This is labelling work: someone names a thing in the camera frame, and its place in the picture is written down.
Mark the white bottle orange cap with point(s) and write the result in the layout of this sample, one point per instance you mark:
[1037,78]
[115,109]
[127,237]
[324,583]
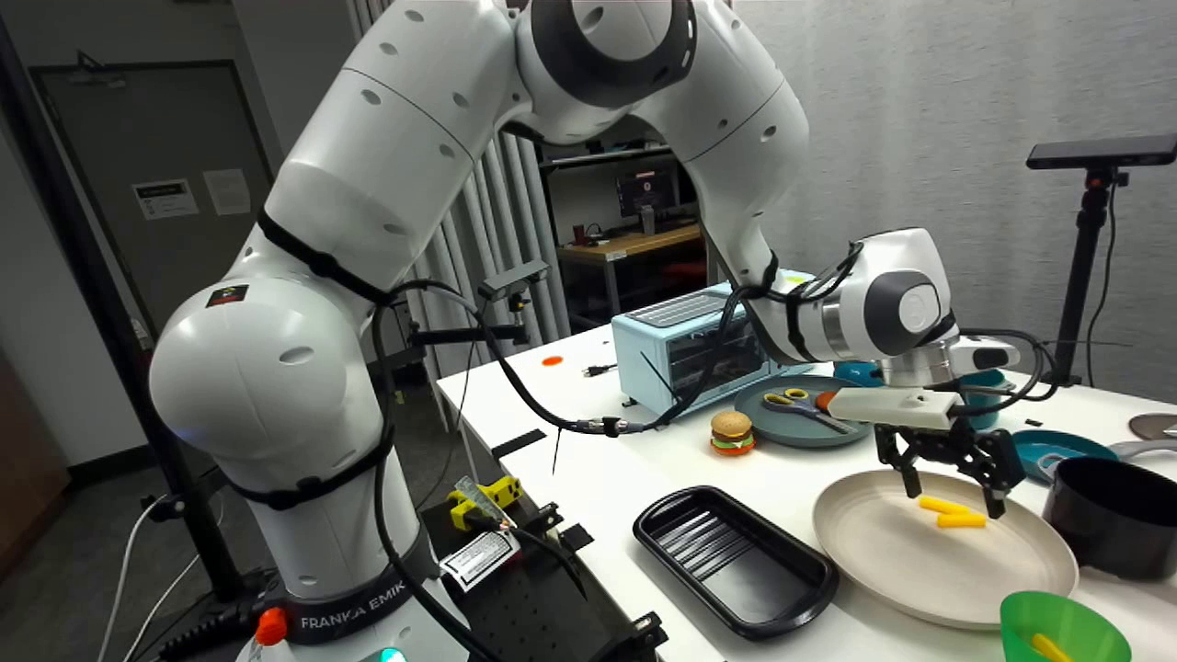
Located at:
[273,625]

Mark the black camera bar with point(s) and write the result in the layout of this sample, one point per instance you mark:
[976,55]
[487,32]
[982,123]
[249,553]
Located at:
[1105,148]

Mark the black rectangular tray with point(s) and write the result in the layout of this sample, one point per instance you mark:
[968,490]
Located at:
[736,555]

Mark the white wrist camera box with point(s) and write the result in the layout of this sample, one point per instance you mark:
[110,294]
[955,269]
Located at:
[894,409]

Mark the black toy pot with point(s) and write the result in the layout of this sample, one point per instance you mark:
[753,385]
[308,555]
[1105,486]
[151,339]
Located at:
[1114,526]

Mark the green plastic cup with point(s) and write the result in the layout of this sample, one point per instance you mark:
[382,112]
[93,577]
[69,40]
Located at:
[1097,630]

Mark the grey door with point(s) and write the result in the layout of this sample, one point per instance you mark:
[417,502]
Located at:
[110,132]

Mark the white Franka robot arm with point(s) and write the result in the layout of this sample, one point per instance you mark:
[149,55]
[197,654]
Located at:
[259,369]

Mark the silver metal bracket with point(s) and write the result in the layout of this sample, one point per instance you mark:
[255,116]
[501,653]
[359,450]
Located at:
[478,561]

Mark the teal toy kettle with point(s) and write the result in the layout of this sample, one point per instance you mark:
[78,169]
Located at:
[854,372]

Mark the red toy tomato slice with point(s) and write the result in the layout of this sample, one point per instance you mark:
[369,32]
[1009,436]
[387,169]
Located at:
[839,402]

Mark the black stand post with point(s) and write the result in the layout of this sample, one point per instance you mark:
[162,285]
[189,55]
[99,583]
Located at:
[93,261]

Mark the yellow toy chip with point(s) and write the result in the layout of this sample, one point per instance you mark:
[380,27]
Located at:
[944,505]
[961,521]
[1053,648]

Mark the blue small bowl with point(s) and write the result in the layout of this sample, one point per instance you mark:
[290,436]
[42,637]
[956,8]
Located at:
[1067,457]

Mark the dark grey round plate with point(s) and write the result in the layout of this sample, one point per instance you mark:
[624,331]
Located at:
[794,429]

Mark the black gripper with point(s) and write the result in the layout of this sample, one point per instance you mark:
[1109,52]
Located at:
[951,446]

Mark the yellow clamp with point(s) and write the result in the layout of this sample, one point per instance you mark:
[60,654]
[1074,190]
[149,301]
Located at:
[492,495]

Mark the small orange disc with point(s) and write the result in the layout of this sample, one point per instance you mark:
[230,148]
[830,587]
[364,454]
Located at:
[553,361]

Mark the light blue toy oven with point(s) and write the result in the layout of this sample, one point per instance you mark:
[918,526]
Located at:
[663,353]

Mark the black camera tripod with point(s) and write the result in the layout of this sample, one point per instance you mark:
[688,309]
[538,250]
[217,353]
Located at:
[1086,269]

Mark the toy burger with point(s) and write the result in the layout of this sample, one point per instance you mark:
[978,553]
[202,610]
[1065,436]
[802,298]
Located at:
[733,429]

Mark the white ribbed panel stack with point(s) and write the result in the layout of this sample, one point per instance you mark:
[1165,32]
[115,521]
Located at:
[517,245]

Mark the teal toy pot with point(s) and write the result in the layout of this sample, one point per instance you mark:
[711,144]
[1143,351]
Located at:
[988,409]

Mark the white paper sign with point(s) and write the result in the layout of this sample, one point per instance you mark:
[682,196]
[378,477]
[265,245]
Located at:
[225,191]
[162,198]

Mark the small black clip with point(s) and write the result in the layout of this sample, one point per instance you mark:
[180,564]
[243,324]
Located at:
[602,366]

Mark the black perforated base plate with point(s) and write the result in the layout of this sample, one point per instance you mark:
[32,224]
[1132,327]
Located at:
[538,610]

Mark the small grey toy utensil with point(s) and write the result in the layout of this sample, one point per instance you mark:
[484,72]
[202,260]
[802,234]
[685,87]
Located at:
[793,396]

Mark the black clamp bar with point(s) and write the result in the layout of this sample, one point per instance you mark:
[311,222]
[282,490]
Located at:
[463,331]

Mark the dark metal shelf rack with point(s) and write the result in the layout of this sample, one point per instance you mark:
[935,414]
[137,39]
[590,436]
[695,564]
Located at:
[590,157]

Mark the black tape patch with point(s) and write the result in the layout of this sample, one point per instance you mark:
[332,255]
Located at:
[517,442]

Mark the beige round plate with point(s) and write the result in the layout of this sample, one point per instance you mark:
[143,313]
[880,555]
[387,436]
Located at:
[930,564]

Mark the grey backdrop curtain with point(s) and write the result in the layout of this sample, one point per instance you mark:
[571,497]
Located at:
[1042,76]

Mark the wooden background table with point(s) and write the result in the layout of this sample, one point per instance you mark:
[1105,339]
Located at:
[626,245]

